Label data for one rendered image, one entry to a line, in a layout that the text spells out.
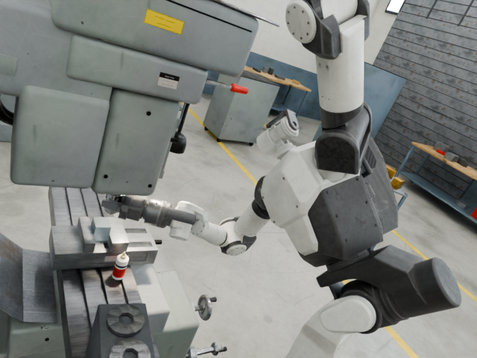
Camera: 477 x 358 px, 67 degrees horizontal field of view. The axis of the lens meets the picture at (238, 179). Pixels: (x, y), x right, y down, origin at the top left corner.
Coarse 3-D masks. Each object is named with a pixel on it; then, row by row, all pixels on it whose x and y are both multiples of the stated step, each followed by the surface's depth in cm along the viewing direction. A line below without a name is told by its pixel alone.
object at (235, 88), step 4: (208, 80) 96; (212, 80) 97; (212, 84) 98; (216, 84) 98; (220, 84) 99; (224, 84) 99; (232, 84) 101; (228, 88) 101; (232, 88) 101; (236, 88) 101; (240, 88) 102; (244, 88) 103; (236, 92) 102; (240, 92) 102; (244, 92) 103
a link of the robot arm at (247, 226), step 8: (248, 208) 128; (240, 216) 138; (248, 216) 127; (256, 216) 125; (240, 224) 132; (248, 224) 128; (256, 224) 127; (264, 224) 128; (240, 232) 132; (248, 232) 131; (256, 232) 132; (248, 240) 132; (232, 248) 132; (240, 248) 133; (248, 248) 136
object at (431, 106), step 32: (416, 0) 832; (448, 0) 771; (416, 32) 826; (448, 32) 764; (384, 64) 889; (416, 64) 820; (448, 64) 759; (416, 96) 814; (448, 96) 756; (384, 128) 876; (416, 128) 809; (448, 128) 749; (384, 160) 869; (416, 160) 803; (448, 192) 741
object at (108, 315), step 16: (112, 304) 91; (128, 304) 93; (144, 304) 95; (96, 320) 89; (112, 320) 86; (128, 320) 89; (144, 320) 90; (96, 336) 86; (112, 336) 83; (128, 336) 84; (144, 336) 86; (96, 352) 83; (112, 352) 79; (128, 352) 81; (144, 352) 81
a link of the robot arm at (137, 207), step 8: (128, 200) 114; (136, 200) 116; (144, 200) 116; (152, 200) 115; (160, 200) 117; (128, 208) 111; (136, 208) 112; (144, 208) 115; (152, 208) 114; (160, 208) 114; (120, 216) 111; (128, 216) 113; (136, 216) 113; (144, 216) 115; (152, 216) 114; (152, 224) 116
